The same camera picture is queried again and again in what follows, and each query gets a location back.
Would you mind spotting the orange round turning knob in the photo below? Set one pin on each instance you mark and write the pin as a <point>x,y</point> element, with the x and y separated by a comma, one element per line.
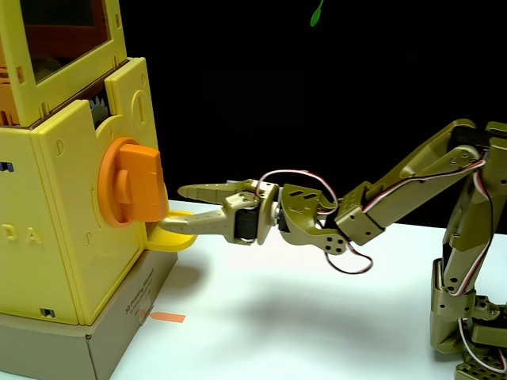
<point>140,186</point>

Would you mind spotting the yellow dispensing tray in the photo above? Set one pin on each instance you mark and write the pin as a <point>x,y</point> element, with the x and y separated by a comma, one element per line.
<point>168,242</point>

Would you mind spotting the clear tape strip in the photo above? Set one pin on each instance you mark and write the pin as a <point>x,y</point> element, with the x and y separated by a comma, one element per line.
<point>144,314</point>

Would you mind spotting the yellow toy vending machine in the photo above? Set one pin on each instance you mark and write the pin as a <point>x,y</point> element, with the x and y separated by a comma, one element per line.
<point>63,221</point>

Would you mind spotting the white plastic gear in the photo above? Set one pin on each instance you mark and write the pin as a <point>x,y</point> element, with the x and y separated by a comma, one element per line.
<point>98,112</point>

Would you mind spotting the orange tape arrow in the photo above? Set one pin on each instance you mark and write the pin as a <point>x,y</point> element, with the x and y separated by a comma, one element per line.
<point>168,317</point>

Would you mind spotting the green leaf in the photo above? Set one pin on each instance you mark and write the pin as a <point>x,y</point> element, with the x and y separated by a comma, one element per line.
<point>315,17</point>

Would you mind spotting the translucent capsule ball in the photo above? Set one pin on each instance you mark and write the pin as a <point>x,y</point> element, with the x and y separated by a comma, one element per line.
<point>45,67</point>

